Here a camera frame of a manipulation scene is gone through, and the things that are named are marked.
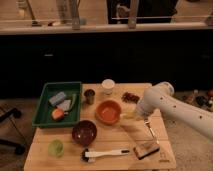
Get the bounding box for yellow banana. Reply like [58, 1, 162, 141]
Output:
[121, 113, 136, 120]

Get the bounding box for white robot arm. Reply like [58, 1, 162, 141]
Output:
[135, 82, 213, 140]

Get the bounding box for white paper cup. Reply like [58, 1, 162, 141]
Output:
[101, 79, 115, 95]

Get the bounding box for small metal cup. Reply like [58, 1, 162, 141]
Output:
[84, 89, 95, 105]

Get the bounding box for green translucent cup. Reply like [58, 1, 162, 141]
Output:
[48, 139, 64, 157]

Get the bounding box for dark grape bunch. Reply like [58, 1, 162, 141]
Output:
[121, 92, 140, 103]

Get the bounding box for orange bowl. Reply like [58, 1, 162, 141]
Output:
[95, 100, 121, 125]

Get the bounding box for green toy vegetable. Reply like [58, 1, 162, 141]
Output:
[69, 94, 77, 110]

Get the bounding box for grey cloth piece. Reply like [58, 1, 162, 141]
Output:
[58, 100, 71, 111]

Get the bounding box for dark maroon bowl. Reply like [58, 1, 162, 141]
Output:
[72, 120, 97, 147]

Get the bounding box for metal fork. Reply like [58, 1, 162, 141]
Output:
[144, 119, 159, 143]

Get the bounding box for blue grey sponge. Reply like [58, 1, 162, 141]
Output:
[49, 92, 67, 106]

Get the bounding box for orange toy fruit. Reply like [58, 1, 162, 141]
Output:
[51, 109, 64, 121]

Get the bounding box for green plastic tray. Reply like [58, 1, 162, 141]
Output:
[32, 82, 82, 128]

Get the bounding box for black office chair base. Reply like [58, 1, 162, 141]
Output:
[0, 107, 27, 155]

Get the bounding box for white handled dish brush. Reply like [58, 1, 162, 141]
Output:
[81, 148, 130, 162]

